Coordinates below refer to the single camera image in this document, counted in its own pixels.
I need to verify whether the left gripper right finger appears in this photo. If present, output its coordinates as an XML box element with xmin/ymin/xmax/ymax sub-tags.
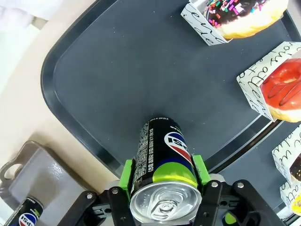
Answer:
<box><xmin>191</xmin><ymin>154</ymin><xmax>286</xmax><ymax>226</ymax></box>

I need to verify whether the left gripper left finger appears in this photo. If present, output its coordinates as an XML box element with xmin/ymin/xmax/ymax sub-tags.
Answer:
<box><xmin>57</xmin><ymin>159</ymin><xmax>137</xmax><ymax>226</ymax></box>

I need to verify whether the black green Pepsi can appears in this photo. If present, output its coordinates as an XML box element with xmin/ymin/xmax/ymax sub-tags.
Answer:
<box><xmin>129</xmin><ymin>114</ymin><xmax>203</xmax><ymax>226</ymax></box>
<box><xmin>4</xmin><ymin>196</ymin><xmax>45</xmax><ymax>226</ymax></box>

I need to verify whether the black plastic tray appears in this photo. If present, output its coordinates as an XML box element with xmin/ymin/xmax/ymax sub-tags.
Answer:
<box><xmin>208</xmin><ymin>119</ymin><xmax>301</xmax><ymax>226</ymax></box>
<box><xmin>40</xmin><ymin>0</ymin><xmax>301</xmax><ymax>174</ymax></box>

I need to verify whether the yellow glazed donut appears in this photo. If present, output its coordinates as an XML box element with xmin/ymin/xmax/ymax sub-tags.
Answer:
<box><xmin>291</xmin><ymin>197</ymin><xmax>301</xmax><ymax>216</ymax></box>

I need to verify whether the chocolate glazed donut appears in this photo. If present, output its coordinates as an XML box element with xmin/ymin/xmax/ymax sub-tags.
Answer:
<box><xmin>289</xmin><ymin>153</ymin><xmax>301</xmax><ymax>182</ymax></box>

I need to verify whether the red glazed donut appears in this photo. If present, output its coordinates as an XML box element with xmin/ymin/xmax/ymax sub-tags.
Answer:
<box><xmin>260</xmin><ymin>58</ymin><xmax>301</xmax><ymax>123</ymax></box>

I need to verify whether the chocolate sprinkle donut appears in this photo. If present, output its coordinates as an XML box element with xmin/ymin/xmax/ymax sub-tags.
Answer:
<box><xmin>203</xmin><ymin>0</ymin><xmax>289</xmax><ymax>40</ymax></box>

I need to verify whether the brown plastic tray with handles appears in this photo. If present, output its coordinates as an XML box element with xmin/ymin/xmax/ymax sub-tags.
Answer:
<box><xmin>0</xmin><ymin>140</ymin><xmax>101</xmax><ymax>226</ymax></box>

